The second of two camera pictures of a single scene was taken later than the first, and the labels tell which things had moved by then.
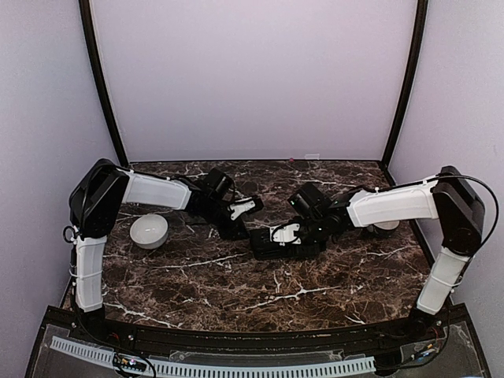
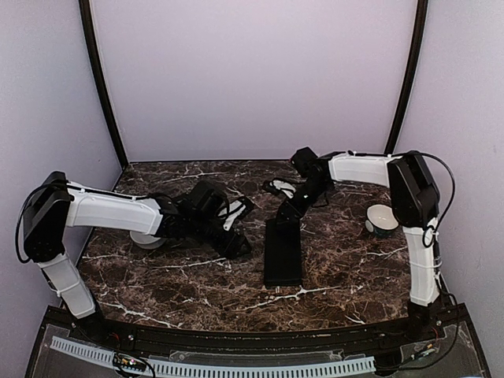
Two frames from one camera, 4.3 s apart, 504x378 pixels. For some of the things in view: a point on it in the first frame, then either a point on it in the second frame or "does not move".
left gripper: x=230 y=232 -> x=231 y=246
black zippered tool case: x=263 y=249 -> x=283 y=253
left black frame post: x=85 y=12 does not move
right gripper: x=293 y=241 -> x=285 y=207
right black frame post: x=420 y=16 does not move
